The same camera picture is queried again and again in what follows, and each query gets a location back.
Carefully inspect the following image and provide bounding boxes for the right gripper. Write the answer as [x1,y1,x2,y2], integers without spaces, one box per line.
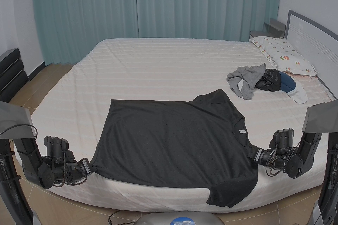
[248,147,269,167]

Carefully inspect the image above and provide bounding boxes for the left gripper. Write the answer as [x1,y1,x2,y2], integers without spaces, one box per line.
[75,157,94,178]

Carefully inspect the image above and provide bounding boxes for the black T-shirt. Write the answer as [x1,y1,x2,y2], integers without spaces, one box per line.
[91,89,259,208]

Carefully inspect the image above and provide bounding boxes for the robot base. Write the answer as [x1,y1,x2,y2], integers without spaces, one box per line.
[129,212,225,225]

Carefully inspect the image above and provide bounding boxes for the white garment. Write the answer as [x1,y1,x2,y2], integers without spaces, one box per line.
[286,84,309,105]

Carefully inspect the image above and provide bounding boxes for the black shiny garment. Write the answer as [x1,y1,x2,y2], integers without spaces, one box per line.
[255,68,281,92]

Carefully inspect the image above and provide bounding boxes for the dark blue garment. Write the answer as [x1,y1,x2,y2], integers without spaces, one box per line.
[278,72,296,95]

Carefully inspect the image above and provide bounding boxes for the grey garment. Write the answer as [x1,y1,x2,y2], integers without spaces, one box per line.
[226,63,267,100]

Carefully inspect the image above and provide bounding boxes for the white printed pillow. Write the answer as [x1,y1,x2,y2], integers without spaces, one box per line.
[249,36,317,77]

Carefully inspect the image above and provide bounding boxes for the black chest of drawers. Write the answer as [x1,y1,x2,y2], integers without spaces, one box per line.
[0,47,28,104]

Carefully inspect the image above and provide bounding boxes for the bed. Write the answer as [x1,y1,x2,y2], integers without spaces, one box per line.
[13,10,338,212]

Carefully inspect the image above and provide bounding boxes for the grey bedside table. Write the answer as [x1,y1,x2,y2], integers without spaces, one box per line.
[249,18,286,39]

